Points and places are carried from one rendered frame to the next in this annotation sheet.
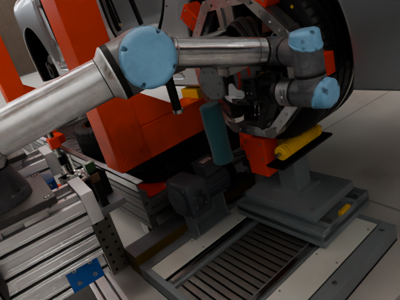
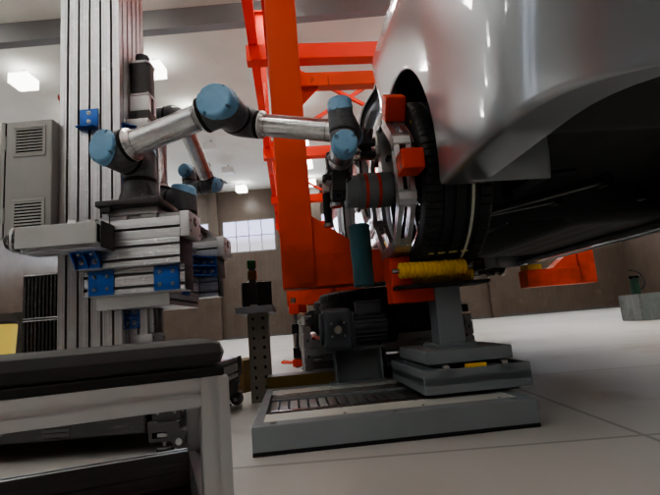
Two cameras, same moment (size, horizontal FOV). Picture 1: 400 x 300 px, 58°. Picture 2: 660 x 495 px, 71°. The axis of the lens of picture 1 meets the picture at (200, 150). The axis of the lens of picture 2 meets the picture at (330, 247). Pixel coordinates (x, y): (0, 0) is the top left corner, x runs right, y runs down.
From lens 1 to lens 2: 121 cm
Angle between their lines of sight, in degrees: 42
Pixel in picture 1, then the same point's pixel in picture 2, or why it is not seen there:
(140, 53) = (207, 94)
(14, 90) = not seen: hidden behind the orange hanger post
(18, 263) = (126, 239)
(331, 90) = (344, 137)
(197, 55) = (275, 123)
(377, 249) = (483, 408)
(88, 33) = (291, 165)
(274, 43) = not seen: hidden behind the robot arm
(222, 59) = (294, 128)
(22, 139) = (142, 139)
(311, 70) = (333, 124)
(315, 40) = (337, 101)
